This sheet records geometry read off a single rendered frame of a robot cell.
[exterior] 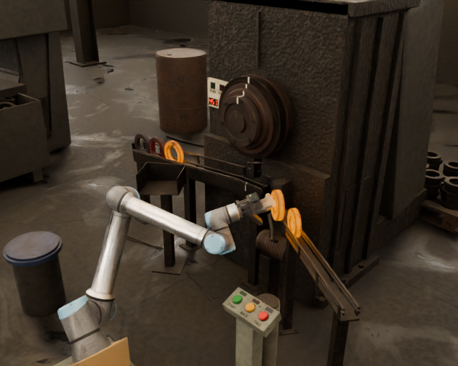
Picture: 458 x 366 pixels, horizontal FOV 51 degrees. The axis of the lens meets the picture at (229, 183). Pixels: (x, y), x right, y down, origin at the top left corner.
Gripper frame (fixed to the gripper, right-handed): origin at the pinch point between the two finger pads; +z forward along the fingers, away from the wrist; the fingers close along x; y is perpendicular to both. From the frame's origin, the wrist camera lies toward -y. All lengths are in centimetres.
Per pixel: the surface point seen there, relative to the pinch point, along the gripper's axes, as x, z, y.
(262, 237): 18.9, -11.0, -30.8
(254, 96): 41, 8, 42
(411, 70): 58, 104, 20
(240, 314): -49, -34, -17
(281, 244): 8.4, -2.6, -32.0
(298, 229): -7.4, 5.7, -14.5
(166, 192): 65, -57, -9
